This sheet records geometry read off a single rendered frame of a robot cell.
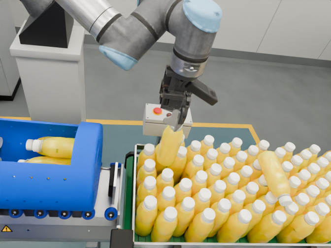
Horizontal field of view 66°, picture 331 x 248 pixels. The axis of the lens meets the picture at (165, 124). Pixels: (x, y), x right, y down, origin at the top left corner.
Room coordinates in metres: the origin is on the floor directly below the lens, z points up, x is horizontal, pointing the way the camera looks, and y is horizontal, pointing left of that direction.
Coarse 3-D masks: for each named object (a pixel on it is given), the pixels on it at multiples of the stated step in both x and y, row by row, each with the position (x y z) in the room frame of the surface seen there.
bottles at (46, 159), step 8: (48, 136) 0.54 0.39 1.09; (0, 144) 0.49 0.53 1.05; (32, 144) 0.50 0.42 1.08; (0, 160) 0.45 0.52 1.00; (24, 160) 0.43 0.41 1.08; (32, 160) 0.43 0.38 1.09; (40, 160) 0.44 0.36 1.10; (48, 160) 0.45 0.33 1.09; (56, 160) 0.45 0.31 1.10; (64, 160) 0.46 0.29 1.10
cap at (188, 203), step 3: (186, 198) 0.44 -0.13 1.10; (189, 198) 0.44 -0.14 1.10; (192, 198) 0.45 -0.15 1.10; (183, 201) 0.43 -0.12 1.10; (186, 201) 0.43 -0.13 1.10; (189, 201) 0.43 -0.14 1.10; (192, 201) 0.44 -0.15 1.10; (183, 204) 0.42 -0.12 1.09; (186, 204) 0.42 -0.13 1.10; (189, 204) 0.42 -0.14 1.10; (192, 204) 0.43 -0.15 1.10; (183, 207) 0.42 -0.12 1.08; (186, 207) 0.41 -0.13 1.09; (189, 207) 0.41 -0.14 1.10; (192, 207) 0.42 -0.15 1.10
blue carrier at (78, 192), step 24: (0, 120) 0.52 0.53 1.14; (24, 120) 0.54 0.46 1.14; (24, 144) 0.53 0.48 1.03; (96, 144) 0.45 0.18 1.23; (0, 168) 0.32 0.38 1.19; (24, 168) 0.34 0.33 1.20; (48, 168) 0.36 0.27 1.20; (72, 168) 0.38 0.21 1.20; (96, 168) 0.43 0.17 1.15; (0, 192) 0.29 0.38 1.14; (24, 192) 0.30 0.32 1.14; (48, 192) 0.32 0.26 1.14; (72, 192) 0.34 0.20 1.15; (96, 192) 0.42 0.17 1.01
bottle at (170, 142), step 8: (168, 128) 0.58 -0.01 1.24; (168, 136) 0.56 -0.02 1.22; (176, 136) 0.57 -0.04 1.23; (160, 144) 0.58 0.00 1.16; (168, 144) 0.56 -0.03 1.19; (176, 144) 0.56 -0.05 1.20; (160, 152) 0.57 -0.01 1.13; (168, 152) 0.56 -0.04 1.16; (176, 152) 0.57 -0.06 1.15; (160, 160) 0.56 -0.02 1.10; (168, 160) 0.56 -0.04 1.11
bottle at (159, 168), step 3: (159, 144) 0.65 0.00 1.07; (156, 147) 0.65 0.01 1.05; (156, 150) 0.64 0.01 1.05; (156, 153) 0.63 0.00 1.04; (156, 159) 0.63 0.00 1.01; (156, 162) 0.63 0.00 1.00; (156, 165) 0.63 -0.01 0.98; (159, 165) 0.62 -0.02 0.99; (162, 165) 0.63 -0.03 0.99; (156, 168) 0.62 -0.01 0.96; (159, 168) 0.62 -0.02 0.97; (162, 168) 0.63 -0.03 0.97; (159, 171) 0.62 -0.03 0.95; (162, 171) 0.63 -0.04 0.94; (159, 174) 0.63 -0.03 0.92
